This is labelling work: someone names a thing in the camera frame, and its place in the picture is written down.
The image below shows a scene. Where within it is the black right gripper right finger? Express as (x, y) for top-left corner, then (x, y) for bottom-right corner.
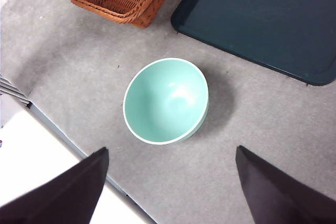
(235, 145), (336, 224)

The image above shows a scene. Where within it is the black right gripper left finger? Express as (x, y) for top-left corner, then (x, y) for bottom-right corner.
(0, 147), (110, 224)

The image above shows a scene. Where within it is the teal ceramic bowl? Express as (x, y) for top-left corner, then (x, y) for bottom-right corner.
(122, 57), (210, 145)

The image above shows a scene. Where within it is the black rectangular tray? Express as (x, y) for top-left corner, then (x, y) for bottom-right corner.
(170, 0), (336, 87)

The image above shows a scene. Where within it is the grey ridged metal rail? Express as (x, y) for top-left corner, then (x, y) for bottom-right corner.
(0, 77), (33, 108)

